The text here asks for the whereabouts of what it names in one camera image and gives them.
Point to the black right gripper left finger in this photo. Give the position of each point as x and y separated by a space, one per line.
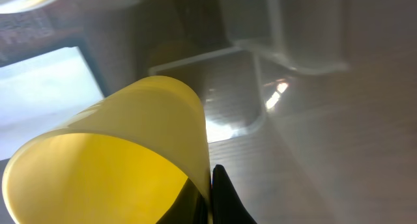
188 208

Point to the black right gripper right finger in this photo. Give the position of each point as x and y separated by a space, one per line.
227 207

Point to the yellow plastic cup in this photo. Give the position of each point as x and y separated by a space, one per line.
125 159

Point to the clear plastic storage bin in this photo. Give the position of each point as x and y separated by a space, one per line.
310 105

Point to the white label in bin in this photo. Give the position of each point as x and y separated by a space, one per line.
42 92

